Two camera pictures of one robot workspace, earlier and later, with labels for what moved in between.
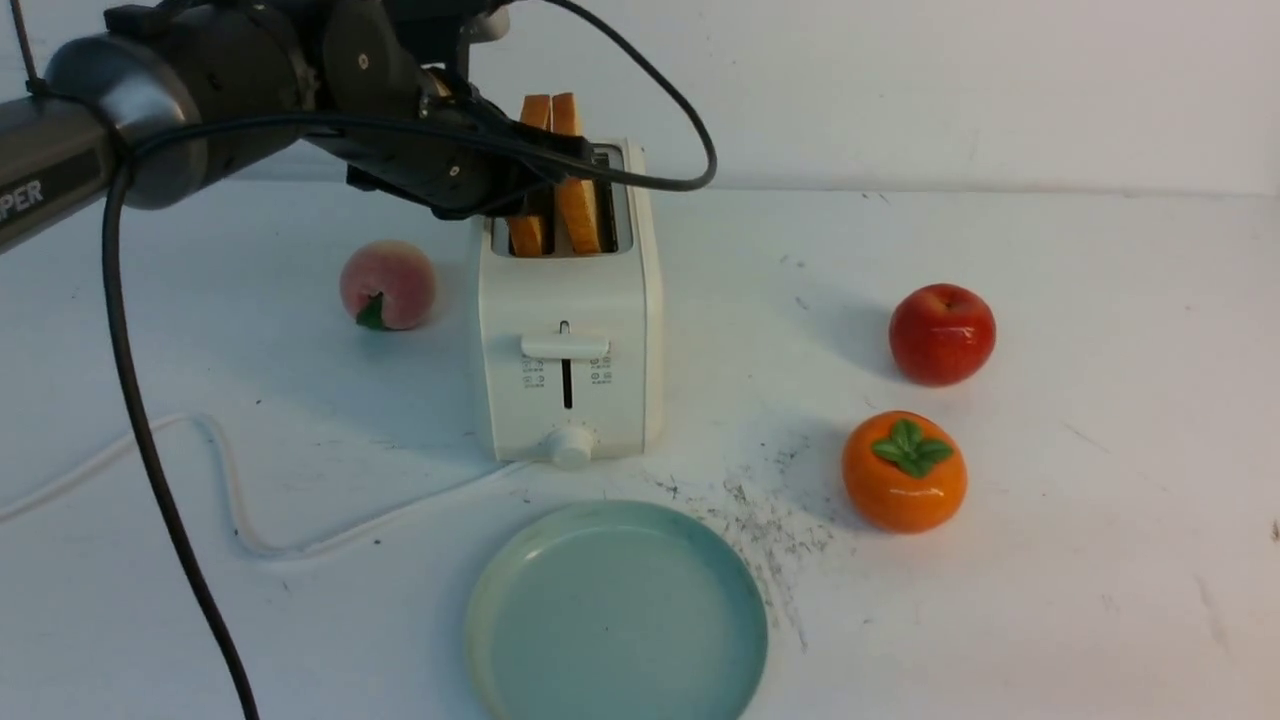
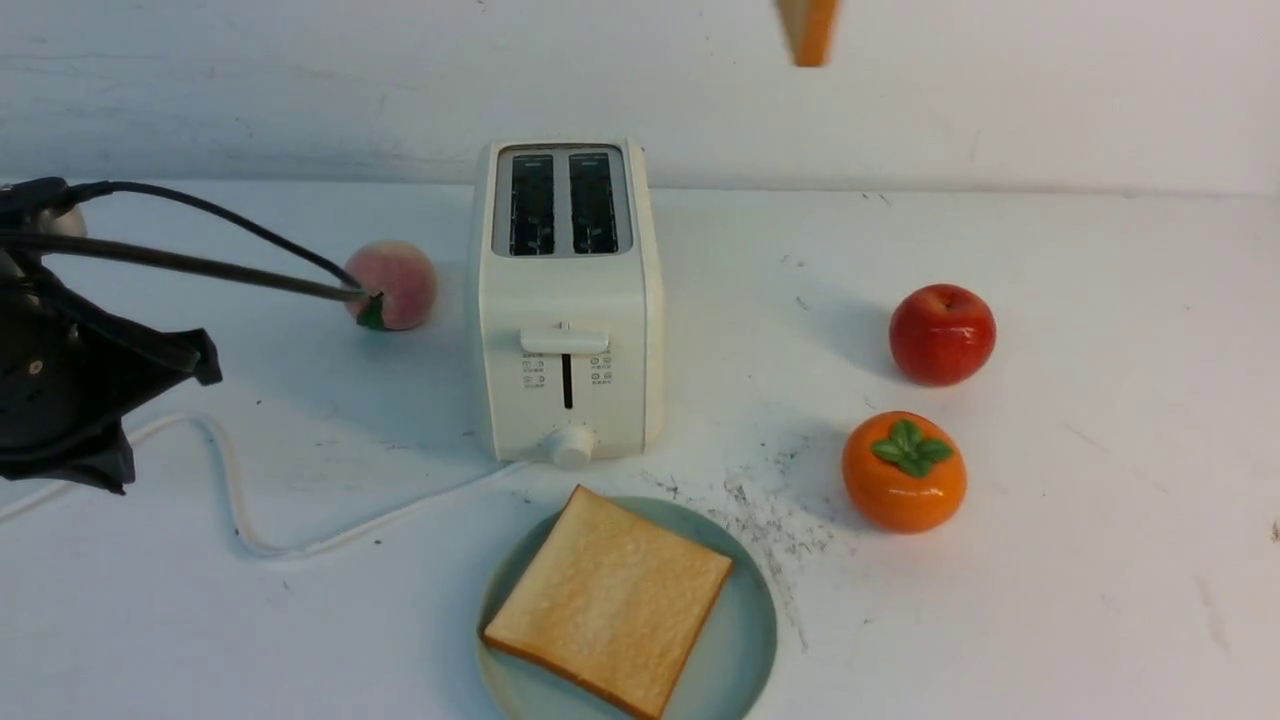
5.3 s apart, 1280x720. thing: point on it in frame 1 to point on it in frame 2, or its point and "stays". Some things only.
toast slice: (575, 194) to (809, 24)
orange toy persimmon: (904, 472) stays
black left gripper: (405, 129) to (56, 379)
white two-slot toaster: (571, 344) stays
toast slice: (526, 231) to (612, 602)
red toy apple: (942, 335) stays
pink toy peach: (388, 284) stays
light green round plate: (616, 610) stays
